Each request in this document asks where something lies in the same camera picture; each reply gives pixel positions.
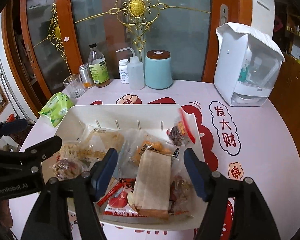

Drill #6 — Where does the orange puff snack bag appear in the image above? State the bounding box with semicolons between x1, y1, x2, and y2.
129;130;180;166

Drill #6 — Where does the clear drinking glass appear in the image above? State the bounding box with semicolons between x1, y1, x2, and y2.
63;74;85;99

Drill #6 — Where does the glass bottle green label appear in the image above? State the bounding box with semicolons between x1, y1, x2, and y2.
88;43;110;88

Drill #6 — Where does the silver metal can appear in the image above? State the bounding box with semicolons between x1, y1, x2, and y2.
78;63;94;89

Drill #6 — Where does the white water dispenser appliance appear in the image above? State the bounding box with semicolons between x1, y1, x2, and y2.
213;22;285;107

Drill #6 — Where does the light blue ceramic canister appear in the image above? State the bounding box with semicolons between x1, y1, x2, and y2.
145;50;173;89

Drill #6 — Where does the white pill bottle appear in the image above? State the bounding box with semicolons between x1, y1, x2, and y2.
119;59;129;84

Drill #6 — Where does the white red snack bag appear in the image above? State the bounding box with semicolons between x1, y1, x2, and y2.
96;176;193;219

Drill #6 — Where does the pale puffed rice snack bag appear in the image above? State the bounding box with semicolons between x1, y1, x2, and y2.
59;142;81;160

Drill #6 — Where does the dark nut snack bag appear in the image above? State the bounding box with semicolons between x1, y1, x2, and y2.
52;158;85;181

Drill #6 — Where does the white squeeze wash bottle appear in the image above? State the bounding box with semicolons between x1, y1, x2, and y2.
116;47;145;90

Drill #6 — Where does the large cracker snack bag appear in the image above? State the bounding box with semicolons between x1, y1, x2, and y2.
78;125;125;161

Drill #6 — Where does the beige wafer snack packet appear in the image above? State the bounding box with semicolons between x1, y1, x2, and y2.
133;150;172;215

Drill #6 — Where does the green tissue pack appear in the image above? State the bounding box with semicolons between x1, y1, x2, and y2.
38;92;74;127

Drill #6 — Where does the white plastic storage bin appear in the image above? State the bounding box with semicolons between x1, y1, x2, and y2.
45;104;207;231

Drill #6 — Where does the red dates zip bag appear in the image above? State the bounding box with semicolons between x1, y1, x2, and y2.
166;108;196;146

